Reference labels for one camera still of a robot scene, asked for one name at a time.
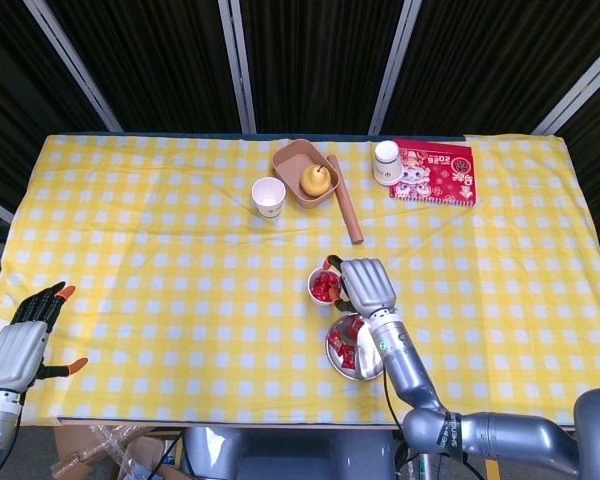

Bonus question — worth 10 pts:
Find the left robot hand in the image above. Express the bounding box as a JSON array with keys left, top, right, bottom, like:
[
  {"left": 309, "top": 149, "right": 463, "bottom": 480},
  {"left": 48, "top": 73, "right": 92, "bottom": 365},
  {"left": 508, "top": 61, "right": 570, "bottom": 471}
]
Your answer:
[{"left": 0, "top": 280, "right": 90, "bottom": 394}]

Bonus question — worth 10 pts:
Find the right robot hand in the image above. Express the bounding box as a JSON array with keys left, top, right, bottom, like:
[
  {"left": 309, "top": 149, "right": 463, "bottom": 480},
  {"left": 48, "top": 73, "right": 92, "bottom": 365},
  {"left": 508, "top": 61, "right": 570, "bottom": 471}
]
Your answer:
[{"left": 322, "top": 253, "right": 398, "bottom": 319}]

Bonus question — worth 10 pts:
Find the round metal plate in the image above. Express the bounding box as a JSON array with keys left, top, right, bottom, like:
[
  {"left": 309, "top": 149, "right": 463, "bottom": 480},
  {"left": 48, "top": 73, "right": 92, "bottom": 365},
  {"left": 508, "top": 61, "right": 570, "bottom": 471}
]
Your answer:
[{"left": 325, "top": 312, "right": 387, "bottom": 382}]

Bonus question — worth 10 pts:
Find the white paper cup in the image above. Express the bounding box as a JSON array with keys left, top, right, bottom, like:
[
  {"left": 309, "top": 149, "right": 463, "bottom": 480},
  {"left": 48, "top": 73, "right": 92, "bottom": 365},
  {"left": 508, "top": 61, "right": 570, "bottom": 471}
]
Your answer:
[
  {"left": 307, "top": 267, "right": 342, "bottom": 306},
  {"left": 251, "top": 176, "right": 287, "bottom": 220}
]

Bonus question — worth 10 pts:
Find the wooden rolling pin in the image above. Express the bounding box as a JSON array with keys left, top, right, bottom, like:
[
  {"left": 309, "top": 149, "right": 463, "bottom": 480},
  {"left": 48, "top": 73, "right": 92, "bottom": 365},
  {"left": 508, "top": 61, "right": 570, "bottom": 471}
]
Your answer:
[{"left": 327, "top": 154, "right": 365, "bottom": 246}]

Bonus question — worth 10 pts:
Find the brown cardboard box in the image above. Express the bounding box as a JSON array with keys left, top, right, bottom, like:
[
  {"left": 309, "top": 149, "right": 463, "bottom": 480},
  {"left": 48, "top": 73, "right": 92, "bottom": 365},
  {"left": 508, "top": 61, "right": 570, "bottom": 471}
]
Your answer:
[{"left": 49, "top": 425, "right": 186, "bottom": 480}]

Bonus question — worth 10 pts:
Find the yellow pear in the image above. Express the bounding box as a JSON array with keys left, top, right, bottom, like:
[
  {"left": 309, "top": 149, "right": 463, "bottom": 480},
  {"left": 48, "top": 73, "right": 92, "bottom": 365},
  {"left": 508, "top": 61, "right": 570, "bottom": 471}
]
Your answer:
[{"left": 299, "top": 163, "right": 331, "bottom": 197}]

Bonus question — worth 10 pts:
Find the white jar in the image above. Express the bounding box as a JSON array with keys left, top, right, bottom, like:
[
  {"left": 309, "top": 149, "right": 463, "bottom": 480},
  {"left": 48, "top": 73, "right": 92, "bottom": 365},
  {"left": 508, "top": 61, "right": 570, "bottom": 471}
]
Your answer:
[{"left": 371, "top": 140, "right": 403, "bottom": 187}]

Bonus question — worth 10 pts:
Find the red spiral calendar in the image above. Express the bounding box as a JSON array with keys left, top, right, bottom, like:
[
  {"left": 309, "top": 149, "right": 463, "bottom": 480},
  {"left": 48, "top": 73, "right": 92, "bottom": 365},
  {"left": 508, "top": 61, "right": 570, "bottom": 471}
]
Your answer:
[{"left": 388, "top": 138, "right": 479, "bottom": 207}]

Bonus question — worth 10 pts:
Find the brown paper food box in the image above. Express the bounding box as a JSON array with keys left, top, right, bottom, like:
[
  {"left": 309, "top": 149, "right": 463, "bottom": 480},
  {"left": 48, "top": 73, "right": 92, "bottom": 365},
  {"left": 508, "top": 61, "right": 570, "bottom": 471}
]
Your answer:
[{"left": 272, "top": 139, "right": 341, "bottom": 209}]

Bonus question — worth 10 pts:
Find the grey robot torso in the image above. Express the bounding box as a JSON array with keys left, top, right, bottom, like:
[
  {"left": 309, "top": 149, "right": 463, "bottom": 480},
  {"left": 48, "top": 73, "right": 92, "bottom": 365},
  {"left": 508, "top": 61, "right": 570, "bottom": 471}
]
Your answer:
[{"left": 179, "top": 427, "right": 399, "bottom": 480}]

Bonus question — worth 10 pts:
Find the yellow white checkered tablecloth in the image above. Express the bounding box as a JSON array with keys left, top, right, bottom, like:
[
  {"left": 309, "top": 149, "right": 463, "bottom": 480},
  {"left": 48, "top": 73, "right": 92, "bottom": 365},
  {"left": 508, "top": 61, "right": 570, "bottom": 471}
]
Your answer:
[{"left": 0, "top": 132, "right": 600, "bottom": 427}]

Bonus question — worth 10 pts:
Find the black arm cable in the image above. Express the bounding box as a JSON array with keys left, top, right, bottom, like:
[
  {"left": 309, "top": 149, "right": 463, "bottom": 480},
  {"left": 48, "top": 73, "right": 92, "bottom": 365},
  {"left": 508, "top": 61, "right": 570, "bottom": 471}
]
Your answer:
[{"left": 379, "top": 372, "right": 404, "bottom": 436}]

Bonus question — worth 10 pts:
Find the black printed strap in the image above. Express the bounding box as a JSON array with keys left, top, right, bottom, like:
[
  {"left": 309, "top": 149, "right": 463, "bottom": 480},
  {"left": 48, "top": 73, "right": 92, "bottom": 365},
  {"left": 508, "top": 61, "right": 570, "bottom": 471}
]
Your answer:
[{"left": 442, "top": 412, "right": 466, "bottom": 457}]

